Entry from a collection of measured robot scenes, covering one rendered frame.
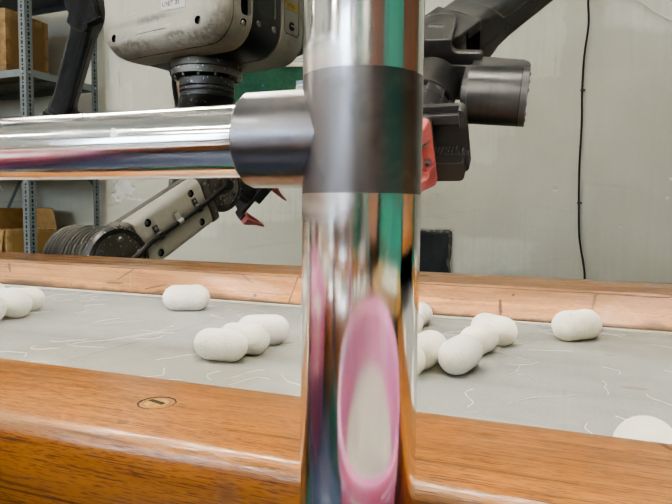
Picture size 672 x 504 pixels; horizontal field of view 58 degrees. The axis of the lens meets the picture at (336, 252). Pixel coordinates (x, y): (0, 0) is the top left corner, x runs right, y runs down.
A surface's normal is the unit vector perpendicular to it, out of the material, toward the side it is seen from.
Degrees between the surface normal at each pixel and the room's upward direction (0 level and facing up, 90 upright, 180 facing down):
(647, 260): 90
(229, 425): 0
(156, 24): 90
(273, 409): 0
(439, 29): 45
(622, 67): 91
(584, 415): 0
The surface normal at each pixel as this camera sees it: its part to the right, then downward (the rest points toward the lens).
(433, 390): 0.01, -1.00
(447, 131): -0.27, 0.68
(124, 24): -0.55, 0.06
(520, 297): -0.24, -0.66
